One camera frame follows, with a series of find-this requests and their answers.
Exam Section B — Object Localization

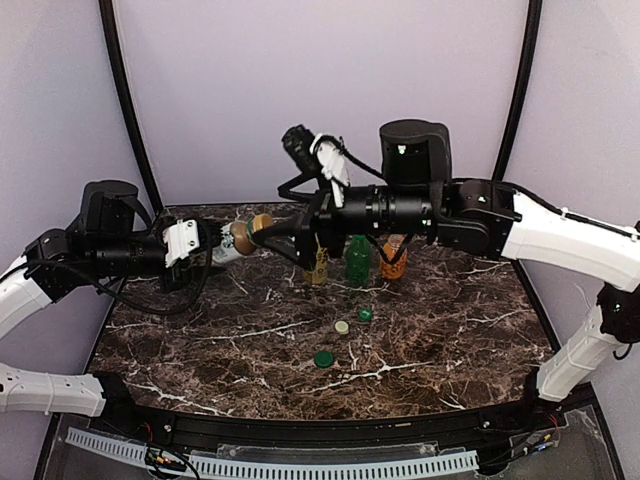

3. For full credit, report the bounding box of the green plastic bottle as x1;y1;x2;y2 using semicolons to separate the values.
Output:
346;235;371;288

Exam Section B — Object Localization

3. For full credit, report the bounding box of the yellow tea bottle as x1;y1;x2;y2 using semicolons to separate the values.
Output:
303;237;329;286

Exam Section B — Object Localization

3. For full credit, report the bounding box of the brown coffee bottle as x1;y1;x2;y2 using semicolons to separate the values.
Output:
212;221;257;266

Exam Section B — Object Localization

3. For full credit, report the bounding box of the orange juice bottle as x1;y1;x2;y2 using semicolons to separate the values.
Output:
380;234;408;280

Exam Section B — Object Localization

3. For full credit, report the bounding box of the pale green bottle cap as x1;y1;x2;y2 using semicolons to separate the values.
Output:
334;321;349;335

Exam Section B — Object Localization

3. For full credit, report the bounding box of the dark green juice cap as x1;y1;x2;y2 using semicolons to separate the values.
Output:
313;350;335;369

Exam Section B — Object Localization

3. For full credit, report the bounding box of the gold coffee bottle cap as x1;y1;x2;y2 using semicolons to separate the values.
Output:
250;214;274;233

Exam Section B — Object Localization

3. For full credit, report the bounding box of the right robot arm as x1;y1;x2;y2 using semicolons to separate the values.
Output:
250;119;639;403

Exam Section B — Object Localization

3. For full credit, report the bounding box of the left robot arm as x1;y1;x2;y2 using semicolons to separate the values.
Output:
1;180;222;418

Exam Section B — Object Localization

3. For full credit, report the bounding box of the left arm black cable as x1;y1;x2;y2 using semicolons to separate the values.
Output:
24;224;214;316

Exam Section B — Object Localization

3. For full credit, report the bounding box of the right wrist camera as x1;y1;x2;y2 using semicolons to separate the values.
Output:
278;125;351;208

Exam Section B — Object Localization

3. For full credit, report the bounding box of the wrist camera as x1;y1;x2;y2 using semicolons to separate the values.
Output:
162;219;200;269
278;125;351;208

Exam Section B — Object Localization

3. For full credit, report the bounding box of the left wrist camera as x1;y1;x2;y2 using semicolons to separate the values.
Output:
162;219;200;269

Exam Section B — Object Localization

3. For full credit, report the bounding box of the white slotted cable duct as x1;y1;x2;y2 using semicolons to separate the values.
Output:
65;427;479;479

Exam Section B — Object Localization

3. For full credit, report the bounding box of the black front rail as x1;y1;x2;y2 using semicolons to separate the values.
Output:
127;402;566;452

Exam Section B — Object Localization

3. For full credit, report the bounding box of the left black frame post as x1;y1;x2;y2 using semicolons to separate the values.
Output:
98;0;164;214

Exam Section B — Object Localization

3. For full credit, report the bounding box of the black frame post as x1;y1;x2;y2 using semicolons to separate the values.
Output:
98;0;164;214
492;0;543;181

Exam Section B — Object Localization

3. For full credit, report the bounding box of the right black frame post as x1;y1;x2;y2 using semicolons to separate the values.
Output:
492;0;543;181

